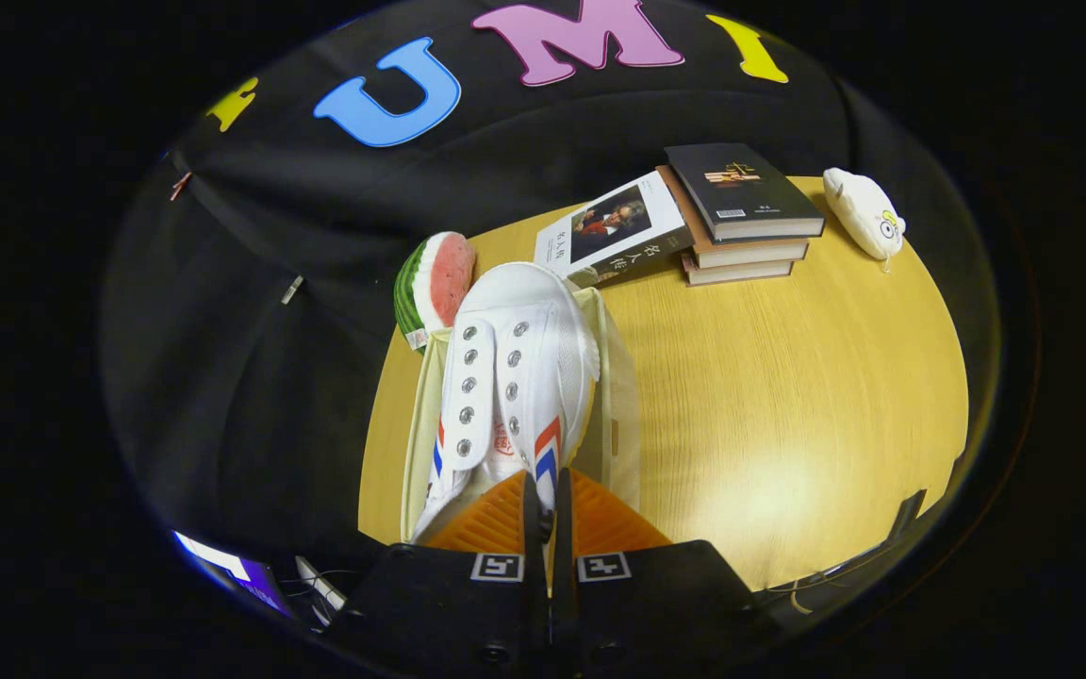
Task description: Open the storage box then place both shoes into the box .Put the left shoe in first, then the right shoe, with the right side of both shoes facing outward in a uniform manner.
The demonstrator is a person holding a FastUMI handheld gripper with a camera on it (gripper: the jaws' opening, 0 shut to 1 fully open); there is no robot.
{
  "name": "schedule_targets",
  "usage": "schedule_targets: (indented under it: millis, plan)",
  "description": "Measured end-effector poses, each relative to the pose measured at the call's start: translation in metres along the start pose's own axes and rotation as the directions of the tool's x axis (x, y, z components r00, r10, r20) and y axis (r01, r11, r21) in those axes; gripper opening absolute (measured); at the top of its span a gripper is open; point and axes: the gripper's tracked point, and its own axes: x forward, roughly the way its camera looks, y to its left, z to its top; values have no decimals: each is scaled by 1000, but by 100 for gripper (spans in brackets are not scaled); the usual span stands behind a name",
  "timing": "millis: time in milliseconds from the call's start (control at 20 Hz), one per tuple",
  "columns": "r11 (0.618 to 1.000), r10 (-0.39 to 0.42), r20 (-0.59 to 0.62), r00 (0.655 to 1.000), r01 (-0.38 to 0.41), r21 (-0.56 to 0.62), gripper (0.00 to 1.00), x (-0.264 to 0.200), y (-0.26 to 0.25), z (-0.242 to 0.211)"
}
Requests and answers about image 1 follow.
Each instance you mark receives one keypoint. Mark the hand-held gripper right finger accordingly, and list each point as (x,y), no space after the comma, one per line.
(562,528)

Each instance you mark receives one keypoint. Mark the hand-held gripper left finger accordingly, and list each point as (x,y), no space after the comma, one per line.
(534,528)

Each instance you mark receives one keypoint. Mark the beige fabric storage box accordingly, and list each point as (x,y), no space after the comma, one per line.
(618,415)

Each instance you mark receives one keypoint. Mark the white canvas shoe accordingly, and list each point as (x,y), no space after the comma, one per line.
(515,377)

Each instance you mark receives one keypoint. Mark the watermelon slice toy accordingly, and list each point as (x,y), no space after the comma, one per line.
(449,278)

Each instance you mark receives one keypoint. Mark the glowing screen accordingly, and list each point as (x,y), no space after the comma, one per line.
(241,571)

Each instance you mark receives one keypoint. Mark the thin brown book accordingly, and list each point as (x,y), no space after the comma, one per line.
(741,273)

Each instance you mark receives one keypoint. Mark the white portrait cover book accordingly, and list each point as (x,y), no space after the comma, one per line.
(618,222)

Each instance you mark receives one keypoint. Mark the brown cover book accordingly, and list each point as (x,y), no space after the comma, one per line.
(750,253)

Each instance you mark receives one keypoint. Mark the silver clip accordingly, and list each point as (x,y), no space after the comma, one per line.
(291,289)

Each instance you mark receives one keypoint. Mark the black cover book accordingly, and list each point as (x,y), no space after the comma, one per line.
(741,189)

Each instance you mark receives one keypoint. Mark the white plush toy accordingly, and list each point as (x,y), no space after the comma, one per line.
(863,212)

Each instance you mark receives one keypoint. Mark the copper clip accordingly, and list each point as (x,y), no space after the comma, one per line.
(181,185)

